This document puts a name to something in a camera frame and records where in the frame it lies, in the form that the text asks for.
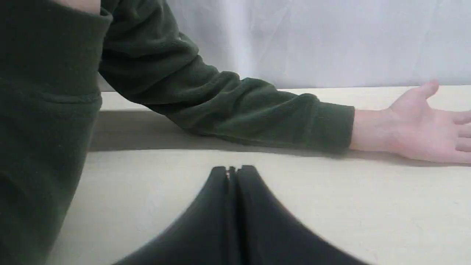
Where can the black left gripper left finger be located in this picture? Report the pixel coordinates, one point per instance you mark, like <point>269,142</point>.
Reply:
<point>202,235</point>

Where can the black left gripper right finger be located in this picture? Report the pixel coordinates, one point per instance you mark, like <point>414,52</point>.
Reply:
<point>272,235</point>

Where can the dark green sleeved forearm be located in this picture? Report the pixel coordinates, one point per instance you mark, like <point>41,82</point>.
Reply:
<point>150,62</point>

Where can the open bare human hand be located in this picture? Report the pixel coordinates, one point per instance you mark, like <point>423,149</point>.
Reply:
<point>412,129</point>

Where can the dark green sweater torso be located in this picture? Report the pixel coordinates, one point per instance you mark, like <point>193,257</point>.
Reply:
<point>49,99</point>

